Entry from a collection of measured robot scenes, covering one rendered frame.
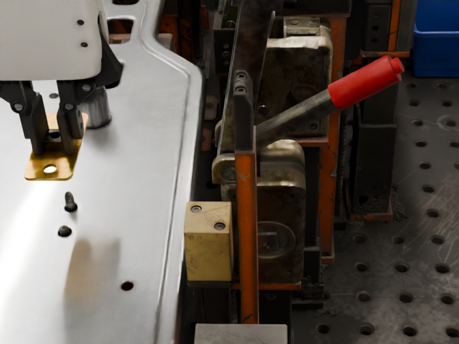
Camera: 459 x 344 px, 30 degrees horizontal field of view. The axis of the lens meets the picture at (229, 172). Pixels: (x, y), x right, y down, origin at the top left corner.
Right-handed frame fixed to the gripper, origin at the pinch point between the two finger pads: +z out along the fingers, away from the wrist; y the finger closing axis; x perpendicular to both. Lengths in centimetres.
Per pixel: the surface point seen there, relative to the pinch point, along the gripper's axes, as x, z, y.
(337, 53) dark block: -22.1, 8.0, -23.9
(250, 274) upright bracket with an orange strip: 11.5, 4.9, -15.7
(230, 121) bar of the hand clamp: 1.7, -1.3, -14.1
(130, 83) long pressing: -18.6, 9.1, -2.8
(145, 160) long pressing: -6.4, 9.1, -5.7
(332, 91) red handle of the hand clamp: 0.5, -3.1, -21.7
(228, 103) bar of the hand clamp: 1.7, -3.1, -14.0
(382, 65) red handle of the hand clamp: 0.4, -5.4, -25.2
